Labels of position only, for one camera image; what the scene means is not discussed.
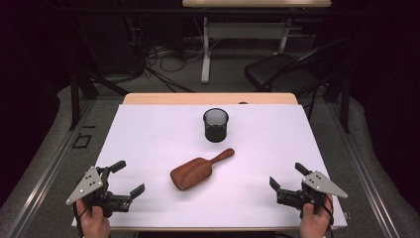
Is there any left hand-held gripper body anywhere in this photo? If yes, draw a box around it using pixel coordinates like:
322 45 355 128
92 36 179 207
64 166 132 219

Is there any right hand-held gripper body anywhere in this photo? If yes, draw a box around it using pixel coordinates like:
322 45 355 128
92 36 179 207
276 170 349 212

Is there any black mesh cup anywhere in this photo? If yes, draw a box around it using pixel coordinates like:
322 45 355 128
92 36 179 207
202 107 230 144

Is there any person's right hand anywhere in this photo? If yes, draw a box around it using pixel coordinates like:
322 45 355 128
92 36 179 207
299 193 334 238

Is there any person's left hand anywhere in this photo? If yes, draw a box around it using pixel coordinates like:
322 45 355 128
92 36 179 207
75 204 112 238

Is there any white table sheet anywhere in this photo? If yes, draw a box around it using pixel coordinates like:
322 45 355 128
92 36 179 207
71 103 349 231

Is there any black metal stand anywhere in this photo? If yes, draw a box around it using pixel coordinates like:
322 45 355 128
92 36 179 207
323 36 352 135
67 19 130 132

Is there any black folding chair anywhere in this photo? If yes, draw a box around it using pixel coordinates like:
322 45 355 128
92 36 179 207
244 37 351 120

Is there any white-legged desk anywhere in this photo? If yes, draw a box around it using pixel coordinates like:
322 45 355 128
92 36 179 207
181 0 333 84

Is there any left hand-held gripper cable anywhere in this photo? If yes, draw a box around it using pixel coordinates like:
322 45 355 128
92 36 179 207
72 200 87 238

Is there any metal floor rail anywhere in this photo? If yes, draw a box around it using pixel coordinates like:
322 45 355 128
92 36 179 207
325 102 401 238
6 98 97 238

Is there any bundle of floor cables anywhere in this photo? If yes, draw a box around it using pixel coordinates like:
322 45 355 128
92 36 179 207
125 16 219 93

